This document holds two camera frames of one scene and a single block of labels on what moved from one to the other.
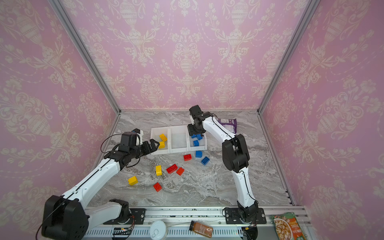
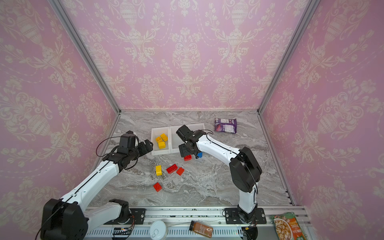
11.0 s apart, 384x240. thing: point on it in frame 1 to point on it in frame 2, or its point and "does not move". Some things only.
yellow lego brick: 163,137 does not move
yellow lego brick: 161,145 does not move
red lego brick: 187,157 does not move
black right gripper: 196,130 to 186,150
